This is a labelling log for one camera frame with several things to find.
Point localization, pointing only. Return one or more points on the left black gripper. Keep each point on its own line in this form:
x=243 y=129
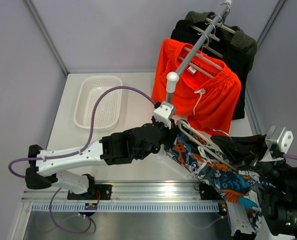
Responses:
x=171 y=134

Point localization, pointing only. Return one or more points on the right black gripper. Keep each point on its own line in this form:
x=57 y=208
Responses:
x=243 y=150

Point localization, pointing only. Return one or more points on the cream hanger of patterned shorts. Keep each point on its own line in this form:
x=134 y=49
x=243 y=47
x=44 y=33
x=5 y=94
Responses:
x=201 y=141

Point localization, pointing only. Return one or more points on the patterned blue orange shorts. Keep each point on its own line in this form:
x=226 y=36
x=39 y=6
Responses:
x=240 y=187

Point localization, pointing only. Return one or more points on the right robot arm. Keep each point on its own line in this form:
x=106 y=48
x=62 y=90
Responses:
x=279 y=209

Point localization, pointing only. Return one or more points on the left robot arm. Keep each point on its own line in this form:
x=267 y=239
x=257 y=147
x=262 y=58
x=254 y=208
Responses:
x=52 y=168

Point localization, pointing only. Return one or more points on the dark green shorts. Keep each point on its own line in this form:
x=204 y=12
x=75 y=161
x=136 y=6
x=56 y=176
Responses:
x=238 y=41

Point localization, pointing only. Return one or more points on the black shorts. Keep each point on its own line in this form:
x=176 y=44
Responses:
x=233 y=58

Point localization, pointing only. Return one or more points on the hanger of green shorts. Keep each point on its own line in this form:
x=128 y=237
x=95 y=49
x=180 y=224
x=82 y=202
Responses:
x=220 y=24

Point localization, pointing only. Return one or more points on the grey clothes rack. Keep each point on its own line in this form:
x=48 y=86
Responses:
x=174 y=76

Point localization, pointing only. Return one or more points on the white perforated basket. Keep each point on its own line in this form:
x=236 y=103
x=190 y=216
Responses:
x=108 y=110

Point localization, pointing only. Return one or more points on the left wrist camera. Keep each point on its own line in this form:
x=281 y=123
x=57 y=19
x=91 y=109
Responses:
x=164 y=113

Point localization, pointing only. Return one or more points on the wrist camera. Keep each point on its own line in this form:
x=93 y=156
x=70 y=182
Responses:
x=279 y=137
x=164 y=113

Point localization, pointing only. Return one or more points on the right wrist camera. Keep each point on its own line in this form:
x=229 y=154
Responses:
x=279 y=137

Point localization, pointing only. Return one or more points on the aluminium mounting rail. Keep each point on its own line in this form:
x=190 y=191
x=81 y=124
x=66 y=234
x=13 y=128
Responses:
x=168 y=191

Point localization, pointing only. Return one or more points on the white slotted cable duct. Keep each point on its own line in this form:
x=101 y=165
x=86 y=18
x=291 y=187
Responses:
x=129 y=207

